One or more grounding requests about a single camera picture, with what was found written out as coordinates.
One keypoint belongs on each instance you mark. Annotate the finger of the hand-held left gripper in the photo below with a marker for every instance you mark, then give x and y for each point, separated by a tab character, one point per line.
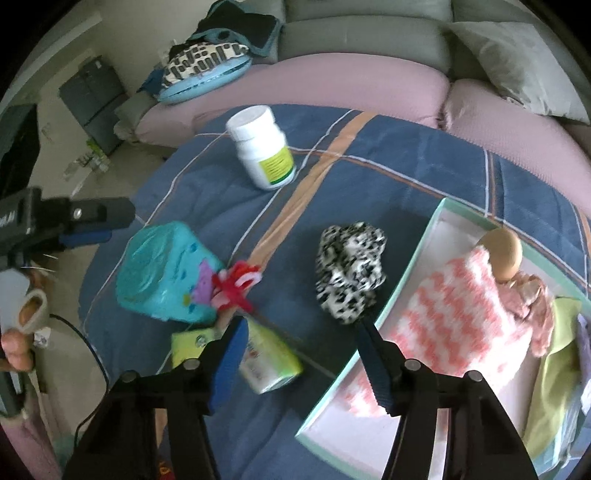
92	213

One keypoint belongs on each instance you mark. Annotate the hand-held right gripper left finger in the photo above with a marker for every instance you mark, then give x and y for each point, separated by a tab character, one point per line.
228	364

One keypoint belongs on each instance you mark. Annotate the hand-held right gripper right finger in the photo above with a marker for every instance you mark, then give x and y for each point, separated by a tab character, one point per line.
376	364

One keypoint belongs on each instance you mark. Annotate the pink white knitted cloth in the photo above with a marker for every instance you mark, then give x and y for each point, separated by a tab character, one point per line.
438	314

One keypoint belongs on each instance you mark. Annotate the teal tray with white inside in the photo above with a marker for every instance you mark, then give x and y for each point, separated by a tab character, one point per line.
415	438

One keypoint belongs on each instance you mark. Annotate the leopard print scrunchie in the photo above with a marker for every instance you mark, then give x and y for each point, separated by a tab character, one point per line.
351	267

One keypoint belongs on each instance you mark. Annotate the small pink doll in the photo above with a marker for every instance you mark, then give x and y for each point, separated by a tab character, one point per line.
503	251

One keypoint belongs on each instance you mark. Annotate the green cloth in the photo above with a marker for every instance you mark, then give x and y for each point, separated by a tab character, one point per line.
554	369

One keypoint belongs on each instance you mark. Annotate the person's left hand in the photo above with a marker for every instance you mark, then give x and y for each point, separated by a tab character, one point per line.
16	350

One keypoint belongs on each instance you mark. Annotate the green tissue packet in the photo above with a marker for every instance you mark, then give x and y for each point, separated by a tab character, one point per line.
272	360

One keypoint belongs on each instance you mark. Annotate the red white ribbon bow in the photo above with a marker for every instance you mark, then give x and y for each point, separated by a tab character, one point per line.
235	281

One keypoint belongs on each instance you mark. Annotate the teal tissue pack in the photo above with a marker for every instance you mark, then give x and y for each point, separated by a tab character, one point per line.
161	272

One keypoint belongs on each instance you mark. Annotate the dark cabinet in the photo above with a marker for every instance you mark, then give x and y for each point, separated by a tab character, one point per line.
92	101

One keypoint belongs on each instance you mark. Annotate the black white patterned blue pillow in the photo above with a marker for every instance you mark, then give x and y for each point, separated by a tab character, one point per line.
203	69

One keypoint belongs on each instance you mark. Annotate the white pill bottle green label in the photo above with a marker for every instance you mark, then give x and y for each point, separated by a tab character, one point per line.
263	147

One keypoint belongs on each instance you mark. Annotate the blue plaid blanket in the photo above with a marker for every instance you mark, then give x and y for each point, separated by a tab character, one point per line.
369	175

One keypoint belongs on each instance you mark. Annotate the black teal folded cloth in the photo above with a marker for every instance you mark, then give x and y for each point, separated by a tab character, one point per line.
240	25

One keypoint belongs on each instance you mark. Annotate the pink sofa cover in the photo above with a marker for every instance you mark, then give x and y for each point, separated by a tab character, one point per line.
346	83

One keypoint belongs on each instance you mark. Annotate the grey sofa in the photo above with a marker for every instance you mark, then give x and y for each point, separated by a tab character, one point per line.
360	37

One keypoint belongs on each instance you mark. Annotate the grey square pillow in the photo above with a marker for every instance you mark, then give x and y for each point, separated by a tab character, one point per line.
521	64

